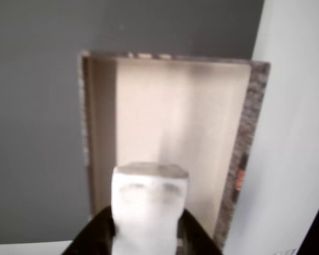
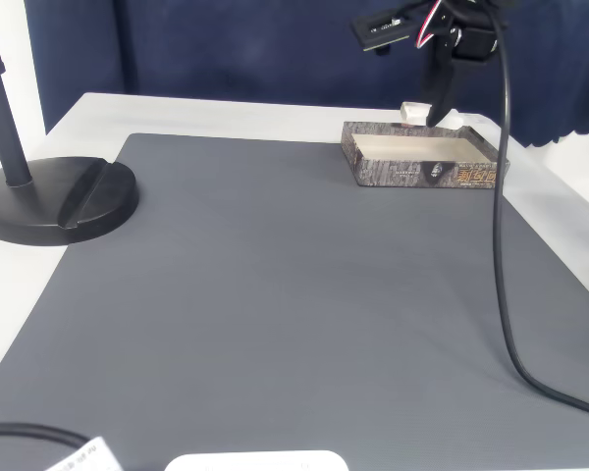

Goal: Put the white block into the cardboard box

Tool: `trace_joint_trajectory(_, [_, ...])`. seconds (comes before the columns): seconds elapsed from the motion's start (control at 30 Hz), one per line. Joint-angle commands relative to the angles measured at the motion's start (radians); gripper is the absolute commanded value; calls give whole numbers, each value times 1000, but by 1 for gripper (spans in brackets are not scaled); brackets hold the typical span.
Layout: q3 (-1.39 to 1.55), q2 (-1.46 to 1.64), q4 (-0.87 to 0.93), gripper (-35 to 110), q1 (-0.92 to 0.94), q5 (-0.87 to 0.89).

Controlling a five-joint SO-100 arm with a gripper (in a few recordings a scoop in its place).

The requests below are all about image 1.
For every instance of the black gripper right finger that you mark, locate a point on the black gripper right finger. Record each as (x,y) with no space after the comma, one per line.
(194,241)

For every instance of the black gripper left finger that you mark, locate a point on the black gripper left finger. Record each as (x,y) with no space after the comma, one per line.
(93,236)

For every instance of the white rectangular block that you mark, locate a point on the white rectangular block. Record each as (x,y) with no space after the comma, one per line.
(149,212)

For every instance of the stone print cardboard box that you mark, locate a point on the stone print cardboard box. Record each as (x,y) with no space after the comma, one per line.
(175,111)

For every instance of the grey table mat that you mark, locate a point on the grey table mat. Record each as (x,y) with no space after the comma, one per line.
(34,119)

